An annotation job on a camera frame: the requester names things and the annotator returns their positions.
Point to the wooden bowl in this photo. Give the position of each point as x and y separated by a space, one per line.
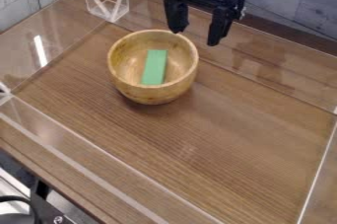
126 58

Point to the green rectangular stick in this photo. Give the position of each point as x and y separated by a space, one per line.
154 69

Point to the clear acrylic corner bracket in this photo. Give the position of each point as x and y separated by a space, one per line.
109 10

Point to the clear acrylic enclosure wall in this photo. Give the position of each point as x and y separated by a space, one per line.
238 152

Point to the black table leg bracket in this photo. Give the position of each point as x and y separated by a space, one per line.
48 214

